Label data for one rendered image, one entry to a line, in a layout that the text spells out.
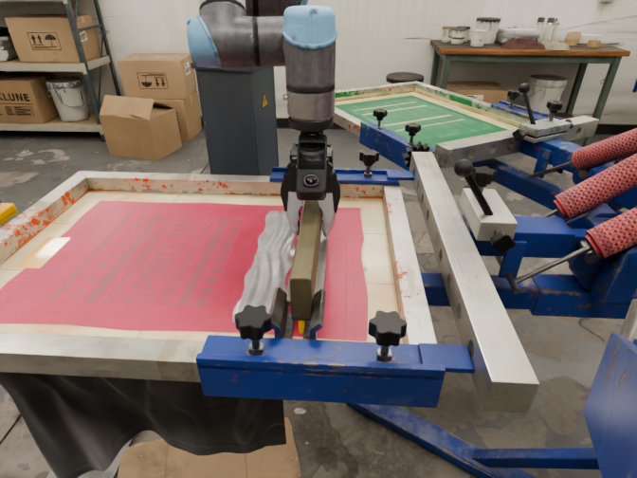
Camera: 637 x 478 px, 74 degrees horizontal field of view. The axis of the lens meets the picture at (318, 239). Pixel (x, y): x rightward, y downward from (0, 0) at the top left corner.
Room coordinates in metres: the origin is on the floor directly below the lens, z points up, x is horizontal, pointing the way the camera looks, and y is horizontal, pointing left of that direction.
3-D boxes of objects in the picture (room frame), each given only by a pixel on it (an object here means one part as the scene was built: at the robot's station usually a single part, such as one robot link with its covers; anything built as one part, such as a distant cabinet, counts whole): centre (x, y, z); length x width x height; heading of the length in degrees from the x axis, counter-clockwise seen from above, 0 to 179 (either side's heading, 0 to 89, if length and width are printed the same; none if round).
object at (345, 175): (0.93, -0.04, 0.98); 0.30 x 0.05 x 0.07; 86
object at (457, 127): (1.41, -0.43, 1.05); 1.08 x 0.61 x 0.23; 26
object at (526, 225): (0.63, -0.34, 1.02); 0.17 x 0.06 x 0.05; 86
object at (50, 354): (0.67, 0.22, 0.97); 0.79 x 0.58 x 0.04; 86
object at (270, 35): (0.77, 0.04, 1.31); 0.11 x 0.11 x 0.08; 8
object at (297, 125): (0.68, 0.01, 1.15); 0.09 x 0.08 x 0.12; 177
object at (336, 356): (0.37, 0.00, 0.98); 0.30 x 0.05 x 0.07; 86
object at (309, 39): (0.68, 0.01, 1.31); 0.09 x 0.08 x 0.11; 8
